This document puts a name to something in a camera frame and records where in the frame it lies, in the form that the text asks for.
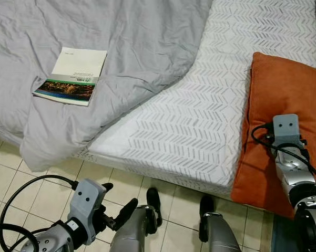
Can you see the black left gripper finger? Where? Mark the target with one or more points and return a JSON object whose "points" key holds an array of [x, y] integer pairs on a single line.
{"points": [[108, 186], [126, 212]]}

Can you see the orange pillow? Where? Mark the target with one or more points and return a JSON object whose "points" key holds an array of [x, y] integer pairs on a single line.
{"points": [[273, 89]]}

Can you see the white book with photo cover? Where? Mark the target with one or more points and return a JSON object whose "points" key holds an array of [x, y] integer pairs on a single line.
{"points": [[76, 68]]}

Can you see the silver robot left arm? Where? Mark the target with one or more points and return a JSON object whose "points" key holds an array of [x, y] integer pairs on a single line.
{"points": [[52, 239]]}

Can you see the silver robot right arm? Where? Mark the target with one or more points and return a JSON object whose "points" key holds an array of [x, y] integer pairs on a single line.
{"points": [[294, 176]]}

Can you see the black robot left foot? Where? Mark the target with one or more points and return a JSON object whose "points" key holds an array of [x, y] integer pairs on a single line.
{"points": [[154, 202]]}

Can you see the black robot foot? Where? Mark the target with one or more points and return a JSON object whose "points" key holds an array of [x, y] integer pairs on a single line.
{"points": [[154, 202], [206, 205]]}

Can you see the mattress with chevron patterned sheet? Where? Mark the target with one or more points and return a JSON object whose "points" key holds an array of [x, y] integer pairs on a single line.
{"points": [[210, 105]]}

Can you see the black robot right foot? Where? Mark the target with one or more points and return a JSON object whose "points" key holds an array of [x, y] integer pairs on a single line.
{"points": [[206, 205]]}

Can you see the silver robot right leg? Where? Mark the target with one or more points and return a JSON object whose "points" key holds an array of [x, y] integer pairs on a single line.
{"points": [[221, 236]]}

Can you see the light grey duvet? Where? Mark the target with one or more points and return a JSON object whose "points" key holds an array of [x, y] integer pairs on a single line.
{"points": [[147, 42]]}

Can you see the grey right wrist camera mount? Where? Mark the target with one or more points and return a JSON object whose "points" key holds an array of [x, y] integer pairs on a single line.
{"points": [[286, 126]]}

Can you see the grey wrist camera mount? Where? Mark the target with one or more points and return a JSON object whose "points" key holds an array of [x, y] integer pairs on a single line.
{"points": [[286, 126], [87, 205]]}

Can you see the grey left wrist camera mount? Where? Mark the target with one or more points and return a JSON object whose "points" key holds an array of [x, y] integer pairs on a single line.
{"points": [[87, 205]]}

